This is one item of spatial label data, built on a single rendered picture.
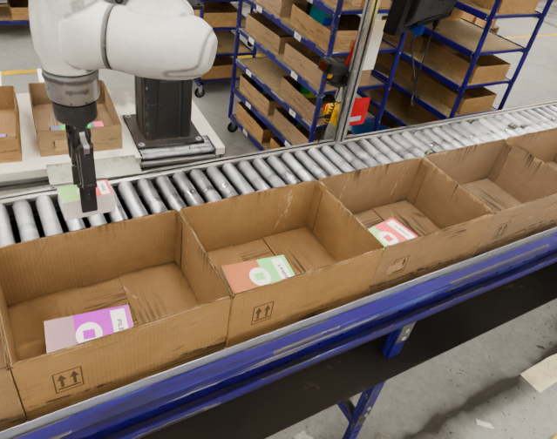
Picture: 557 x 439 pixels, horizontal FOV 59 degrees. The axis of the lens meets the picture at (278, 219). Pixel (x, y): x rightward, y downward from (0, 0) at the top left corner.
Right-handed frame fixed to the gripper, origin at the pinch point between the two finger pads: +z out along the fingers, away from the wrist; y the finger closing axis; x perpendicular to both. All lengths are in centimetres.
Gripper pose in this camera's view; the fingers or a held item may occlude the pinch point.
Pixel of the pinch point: (84, 189)
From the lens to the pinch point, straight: 108.1
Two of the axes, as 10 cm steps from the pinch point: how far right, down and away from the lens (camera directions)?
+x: 8.6, -2.1, 4.7
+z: -1.5, 7.7, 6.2
